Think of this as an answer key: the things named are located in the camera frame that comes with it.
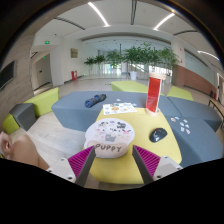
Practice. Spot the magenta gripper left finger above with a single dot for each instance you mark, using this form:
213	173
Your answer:
76	168

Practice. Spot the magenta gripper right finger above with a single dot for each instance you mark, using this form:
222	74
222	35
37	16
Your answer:
153	167

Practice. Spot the black computer mouse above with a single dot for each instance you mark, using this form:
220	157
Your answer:
157	135

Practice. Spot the round puppy mouse pad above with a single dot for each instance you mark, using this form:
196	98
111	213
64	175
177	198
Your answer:
110	137

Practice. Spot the person's hand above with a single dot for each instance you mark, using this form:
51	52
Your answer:
6	148

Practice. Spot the yellow round table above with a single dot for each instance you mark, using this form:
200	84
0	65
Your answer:
123	170

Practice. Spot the sticker sheet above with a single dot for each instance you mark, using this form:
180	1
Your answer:
118	108

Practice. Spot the green sofa bench left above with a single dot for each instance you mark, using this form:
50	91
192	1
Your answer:
42	105

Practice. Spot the dark grey ottoman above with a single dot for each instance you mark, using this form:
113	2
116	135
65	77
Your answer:
24	115

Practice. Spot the green bench far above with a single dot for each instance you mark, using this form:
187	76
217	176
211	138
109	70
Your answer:
129	86

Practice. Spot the red fire extinguisher box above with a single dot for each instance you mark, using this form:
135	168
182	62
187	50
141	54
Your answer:
74	75

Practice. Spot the potted plant white pot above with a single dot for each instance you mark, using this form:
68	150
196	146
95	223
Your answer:
133	56

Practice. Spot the wall television screen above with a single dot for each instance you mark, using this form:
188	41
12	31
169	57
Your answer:
7	74

